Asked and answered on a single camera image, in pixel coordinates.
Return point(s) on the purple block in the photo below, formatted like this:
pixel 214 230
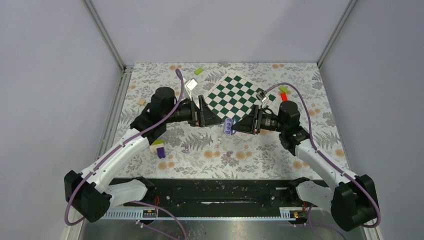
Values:
pixel 161 152

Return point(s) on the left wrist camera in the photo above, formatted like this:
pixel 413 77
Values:
pixel 189 86

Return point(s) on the right aluminium frame post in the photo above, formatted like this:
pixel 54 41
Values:
pixel 336 32

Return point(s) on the small wooden cube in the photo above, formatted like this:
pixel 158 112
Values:
pixel 141 102

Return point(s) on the floral patterned table mat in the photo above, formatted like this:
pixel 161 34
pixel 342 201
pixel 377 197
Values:
pixel 254 156

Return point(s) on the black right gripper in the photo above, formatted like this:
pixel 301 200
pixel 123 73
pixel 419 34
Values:
pixel 252 123

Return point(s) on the green white chessboard mat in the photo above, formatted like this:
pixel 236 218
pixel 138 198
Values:
pixel 229 94

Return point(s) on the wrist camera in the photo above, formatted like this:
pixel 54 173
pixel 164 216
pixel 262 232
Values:
pixel 262 97
pixel 189 86

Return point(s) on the lime green block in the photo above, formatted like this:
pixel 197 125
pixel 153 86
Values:
pixel 198 71
pixel 283 89

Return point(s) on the aluminium frame post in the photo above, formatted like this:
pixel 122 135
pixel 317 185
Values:
pixel 93 13
pixel 336 32

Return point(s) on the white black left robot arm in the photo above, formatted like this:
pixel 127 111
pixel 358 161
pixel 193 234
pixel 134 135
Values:
pixel 90 191

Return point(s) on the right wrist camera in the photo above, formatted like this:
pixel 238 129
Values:
pixel 262 97

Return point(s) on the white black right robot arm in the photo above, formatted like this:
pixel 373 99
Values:
pixel 351 199

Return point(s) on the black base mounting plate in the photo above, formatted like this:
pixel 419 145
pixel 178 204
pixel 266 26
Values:
pixel 223 198

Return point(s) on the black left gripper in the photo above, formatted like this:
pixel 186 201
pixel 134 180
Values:
pixel 209 117

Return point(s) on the lime green block right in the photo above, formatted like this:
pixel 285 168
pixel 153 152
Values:
pixel 283 89

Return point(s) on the lime green block far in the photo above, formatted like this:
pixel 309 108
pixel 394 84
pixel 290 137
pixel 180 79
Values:
pixel 198 71

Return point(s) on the red block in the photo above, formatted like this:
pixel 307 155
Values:
pixel 284 97

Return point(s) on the left aluminium frame post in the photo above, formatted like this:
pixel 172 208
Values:
pixel 93 13

